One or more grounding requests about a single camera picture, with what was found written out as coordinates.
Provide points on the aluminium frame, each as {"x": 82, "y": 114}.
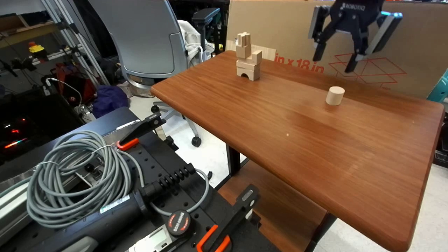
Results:
{"x": 82, "y": 45}

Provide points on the red bag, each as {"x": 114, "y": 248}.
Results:
{"x": 75, "y": 82}

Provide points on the flat wooden block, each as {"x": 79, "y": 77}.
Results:
{"x": 246, "y": 64}

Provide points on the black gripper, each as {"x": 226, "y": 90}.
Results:
{"x": 353, "y": 15}

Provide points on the black computer case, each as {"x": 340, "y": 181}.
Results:
{"x": 31, "y": 122}

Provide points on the notched wooden block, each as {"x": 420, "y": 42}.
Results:
{"x": 243, "y": 39}

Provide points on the purple bag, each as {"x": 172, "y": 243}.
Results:
{"x": 109, "y": 99}

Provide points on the black crate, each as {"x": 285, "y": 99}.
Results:
{"x": 442, "y": 143}

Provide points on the round black knob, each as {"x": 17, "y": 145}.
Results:
{"x": 179, "y": 223}

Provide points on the light wooden board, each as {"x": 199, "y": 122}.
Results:
{"x": 267, "y": 52}

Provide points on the teal chair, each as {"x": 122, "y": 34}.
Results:
{"x": 440, "y": 87}

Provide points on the small wooden cube block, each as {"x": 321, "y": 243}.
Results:
{"x": 257, "y": 57}

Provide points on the large cardboard box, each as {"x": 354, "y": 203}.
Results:
{"x": 416, "y": 42}

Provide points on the wooden arch block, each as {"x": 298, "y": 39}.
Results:
{"x": 247, "y": 74}

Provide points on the wooden cylinder block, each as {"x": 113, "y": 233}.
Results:
{"x": 335, "y": 96}

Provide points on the grey office chair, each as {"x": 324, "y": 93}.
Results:
{"x": 147, "y": 38}

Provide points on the black clamp with orange trigger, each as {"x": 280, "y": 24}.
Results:
{"x": 232, "y": 217}
{"x": 141, "y": 129}

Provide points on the white cloth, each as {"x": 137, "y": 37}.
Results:
{"x": 190, "y": 40}

